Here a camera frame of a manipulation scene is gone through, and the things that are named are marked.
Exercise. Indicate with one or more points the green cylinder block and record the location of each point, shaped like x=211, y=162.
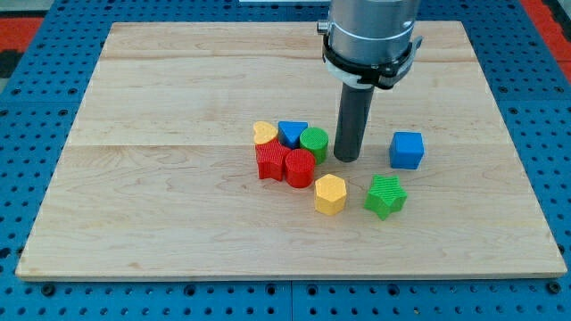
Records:
x=315, y=140

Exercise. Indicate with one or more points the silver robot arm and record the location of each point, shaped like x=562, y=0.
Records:
x=368, y=43

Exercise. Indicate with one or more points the red cylinder block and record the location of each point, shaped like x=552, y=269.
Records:
x=299, y=168

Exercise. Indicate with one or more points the red star block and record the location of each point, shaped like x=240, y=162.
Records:
x=270, y=158

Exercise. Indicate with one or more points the blue triangle block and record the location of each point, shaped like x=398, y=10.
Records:
x=289, y=133

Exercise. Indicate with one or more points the yellow heart block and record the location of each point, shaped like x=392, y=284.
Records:
x=263, y=132

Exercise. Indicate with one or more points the yellow hexagon block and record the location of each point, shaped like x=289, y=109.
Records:
x=330, y=194

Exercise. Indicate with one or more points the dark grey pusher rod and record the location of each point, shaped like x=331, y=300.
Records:
x=352, y=120

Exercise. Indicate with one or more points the green star block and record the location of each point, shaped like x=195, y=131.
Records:
x=385, y=196

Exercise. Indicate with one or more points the blue cube block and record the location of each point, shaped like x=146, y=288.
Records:
x=406, y=150

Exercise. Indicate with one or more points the wooden board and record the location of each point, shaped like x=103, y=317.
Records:
x=158, y=182

